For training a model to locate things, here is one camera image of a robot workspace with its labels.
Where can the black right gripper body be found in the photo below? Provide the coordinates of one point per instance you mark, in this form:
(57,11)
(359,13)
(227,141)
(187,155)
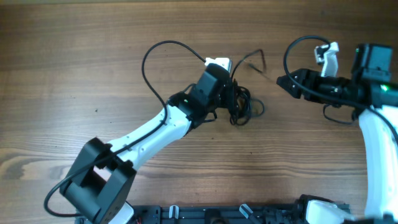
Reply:
(333,88)

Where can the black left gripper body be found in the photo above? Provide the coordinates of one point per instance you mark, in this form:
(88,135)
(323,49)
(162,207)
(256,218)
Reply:
(227,98)

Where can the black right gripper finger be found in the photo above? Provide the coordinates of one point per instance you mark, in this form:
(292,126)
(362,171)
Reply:
(289,86)
(300,75)

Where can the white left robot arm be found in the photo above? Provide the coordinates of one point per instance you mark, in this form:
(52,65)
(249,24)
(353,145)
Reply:
(102,174)

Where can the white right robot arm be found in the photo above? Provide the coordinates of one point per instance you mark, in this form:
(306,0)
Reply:
(374,99)

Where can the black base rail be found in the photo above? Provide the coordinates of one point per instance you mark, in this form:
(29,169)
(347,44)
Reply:
(306,209)

